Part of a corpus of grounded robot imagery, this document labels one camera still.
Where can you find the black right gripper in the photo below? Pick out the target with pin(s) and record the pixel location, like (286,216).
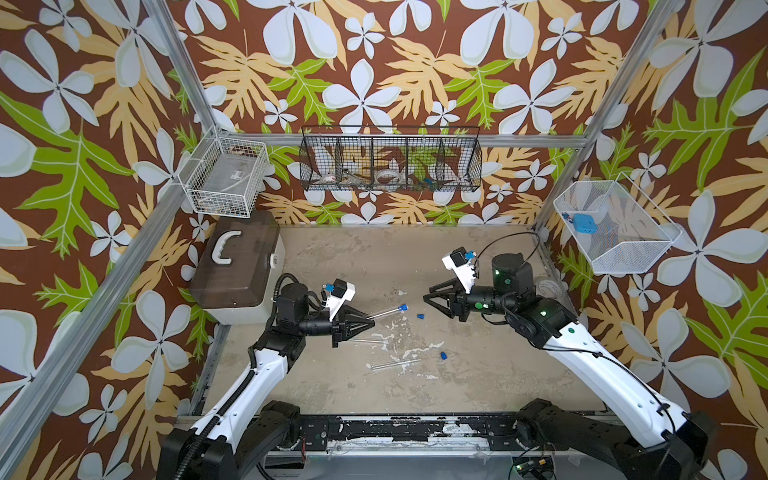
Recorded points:
(459,305)

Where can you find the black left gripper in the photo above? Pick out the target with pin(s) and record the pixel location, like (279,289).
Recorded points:
(338,328)

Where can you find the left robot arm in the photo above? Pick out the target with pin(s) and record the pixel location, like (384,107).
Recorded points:
(237,433)

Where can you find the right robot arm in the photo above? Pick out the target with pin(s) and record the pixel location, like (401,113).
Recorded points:
(655,438)

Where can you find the clear packing tape roll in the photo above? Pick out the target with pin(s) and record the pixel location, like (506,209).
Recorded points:
(551,288)

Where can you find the brown lid storage box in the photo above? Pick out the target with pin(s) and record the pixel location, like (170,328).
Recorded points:
(237,273)

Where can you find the blue object in basket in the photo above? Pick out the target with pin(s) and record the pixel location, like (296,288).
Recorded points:
(584,224)

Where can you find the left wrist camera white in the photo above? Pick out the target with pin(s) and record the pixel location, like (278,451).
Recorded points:
(336,294)

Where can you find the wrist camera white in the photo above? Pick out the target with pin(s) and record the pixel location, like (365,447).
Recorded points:
(336,294)
(462,263)

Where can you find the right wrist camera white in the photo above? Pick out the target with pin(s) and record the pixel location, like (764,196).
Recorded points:
(462,263)

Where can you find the black wire basket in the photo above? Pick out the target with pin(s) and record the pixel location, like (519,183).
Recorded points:
(390,158)

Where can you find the white wire basket right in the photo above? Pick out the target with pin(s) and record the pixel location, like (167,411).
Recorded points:
(634,233)

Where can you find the white wire basket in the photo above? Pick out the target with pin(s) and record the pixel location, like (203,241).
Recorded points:
(224,174)
(634,233)

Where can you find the white wire basket left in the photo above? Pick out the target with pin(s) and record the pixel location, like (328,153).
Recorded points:
(224,174)

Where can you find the aluminium frame post right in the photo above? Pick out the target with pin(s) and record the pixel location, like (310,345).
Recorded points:
(639,51)

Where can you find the aluminium frame post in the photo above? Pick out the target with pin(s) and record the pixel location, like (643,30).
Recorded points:
(178,54)
(639,51)

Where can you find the aluminium frame post left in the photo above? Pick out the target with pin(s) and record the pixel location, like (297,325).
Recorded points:
(178,54)

